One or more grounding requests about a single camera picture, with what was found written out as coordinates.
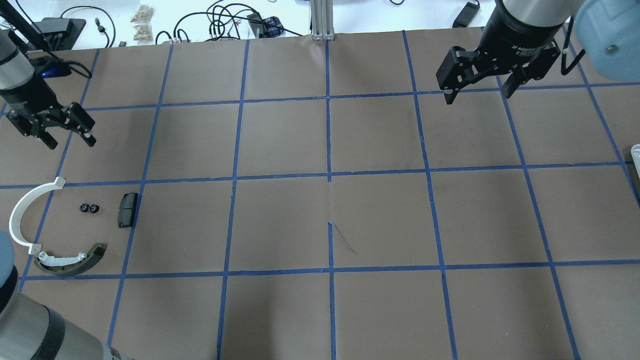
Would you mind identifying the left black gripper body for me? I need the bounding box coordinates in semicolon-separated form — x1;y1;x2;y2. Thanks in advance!
6;89;95;137

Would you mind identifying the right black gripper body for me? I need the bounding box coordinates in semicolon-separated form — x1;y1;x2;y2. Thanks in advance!
436;5;562;92

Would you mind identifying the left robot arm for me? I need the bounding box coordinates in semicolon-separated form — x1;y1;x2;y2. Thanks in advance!
0;32;97;150

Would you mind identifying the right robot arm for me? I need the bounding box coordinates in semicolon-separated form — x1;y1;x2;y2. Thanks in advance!
435;0;640;105

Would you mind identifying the black power adapter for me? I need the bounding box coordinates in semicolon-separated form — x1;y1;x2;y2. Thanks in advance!
451;0;481;28

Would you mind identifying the grey brake pad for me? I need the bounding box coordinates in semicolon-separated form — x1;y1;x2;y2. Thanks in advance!
117;193;138;228

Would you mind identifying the curved olive brake shoe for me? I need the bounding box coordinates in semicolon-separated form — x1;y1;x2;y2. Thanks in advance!
33;243;107;278

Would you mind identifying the brown paper table cover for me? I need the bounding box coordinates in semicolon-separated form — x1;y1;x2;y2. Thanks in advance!
1;28;639;360

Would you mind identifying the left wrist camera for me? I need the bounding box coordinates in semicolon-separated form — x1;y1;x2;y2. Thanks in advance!
34;60;72;79

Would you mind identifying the white curved plastic bracket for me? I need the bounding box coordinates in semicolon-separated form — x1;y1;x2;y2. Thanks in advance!
8;177;67;258

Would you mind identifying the aluminium frame post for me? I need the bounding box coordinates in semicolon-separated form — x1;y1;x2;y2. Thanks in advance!
309;0;336;41

